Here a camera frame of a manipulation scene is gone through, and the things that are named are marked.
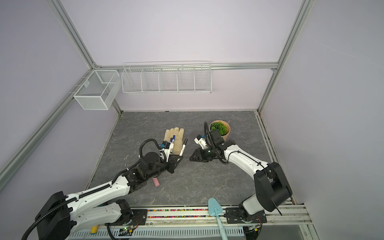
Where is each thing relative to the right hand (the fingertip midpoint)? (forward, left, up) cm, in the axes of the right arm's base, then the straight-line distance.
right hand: (192, 160), depth 81 cm
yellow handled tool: (-31, +46, -9) cm, 56 cm away
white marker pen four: (+20, +15, -10) cm, 27 cm away
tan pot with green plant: (+25, -19, -2) cm, 31 cm away
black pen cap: (+6, +3, +10) cm, 12 cm away
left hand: (-1, +5, +5) cm, 7 cm away
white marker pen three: (+21, +16, -10) cm, 28 cm away
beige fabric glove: (+26, +11, -11) cm, 30 cm away
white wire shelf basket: (+52, +18, +19) cm, 58 cm away
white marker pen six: (+3, +4, +9) cm, 10 cm away
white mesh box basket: (+46, +66, +13) cm, 82 cm away
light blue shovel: (-22, -12, -10) cm, 27 cm away
